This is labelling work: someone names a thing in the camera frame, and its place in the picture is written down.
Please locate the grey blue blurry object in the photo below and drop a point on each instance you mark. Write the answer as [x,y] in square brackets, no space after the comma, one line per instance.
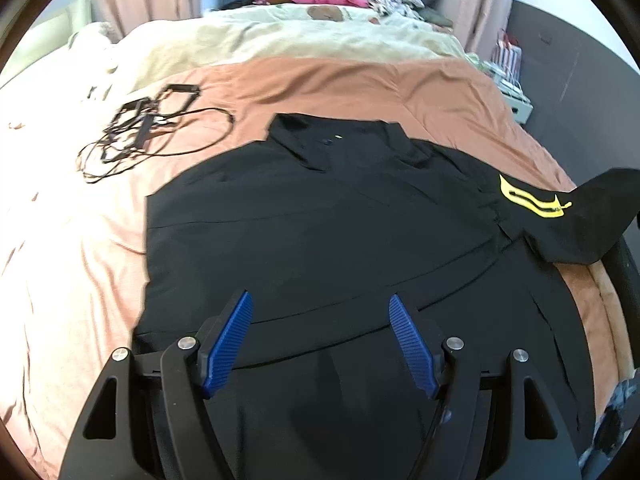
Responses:
[615,410]

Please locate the dark olive cloth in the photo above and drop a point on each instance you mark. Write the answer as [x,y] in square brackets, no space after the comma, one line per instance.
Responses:
[435,17]

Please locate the white fluffy cloth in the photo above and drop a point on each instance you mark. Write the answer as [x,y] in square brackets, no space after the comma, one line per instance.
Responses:
[92,42]

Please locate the white bedside cabinet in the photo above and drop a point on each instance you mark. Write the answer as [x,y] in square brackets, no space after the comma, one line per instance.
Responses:
[517,102]

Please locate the cream blanket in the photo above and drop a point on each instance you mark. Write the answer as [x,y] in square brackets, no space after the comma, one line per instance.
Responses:
[280,35]

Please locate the brown fleece blanket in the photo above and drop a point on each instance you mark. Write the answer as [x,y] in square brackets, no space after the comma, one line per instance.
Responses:
[600,310]

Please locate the black shirt with yellow print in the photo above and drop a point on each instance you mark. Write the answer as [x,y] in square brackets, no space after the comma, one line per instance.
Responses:
[325,220]

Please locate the cream padded headboard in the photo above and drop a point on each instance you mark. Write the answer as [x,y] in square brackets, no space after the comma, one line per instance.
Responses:
[60,25]

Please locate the dark grey wardrobe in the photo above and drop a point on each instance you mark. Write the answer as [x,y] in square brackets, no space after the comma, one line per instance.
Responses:
[575,70]

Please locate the striped gift bag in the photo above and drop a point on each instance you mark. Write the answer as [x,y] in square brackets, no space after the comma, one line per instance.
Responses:
[507,52]

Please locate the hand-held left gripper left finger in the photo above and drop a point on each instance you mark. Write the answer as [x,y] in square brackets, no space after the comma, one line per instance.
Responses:
[227,345]

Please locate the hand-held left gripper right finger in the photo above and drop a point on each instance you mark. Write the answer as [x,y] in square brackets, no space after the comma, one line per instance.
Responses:
[410,345]

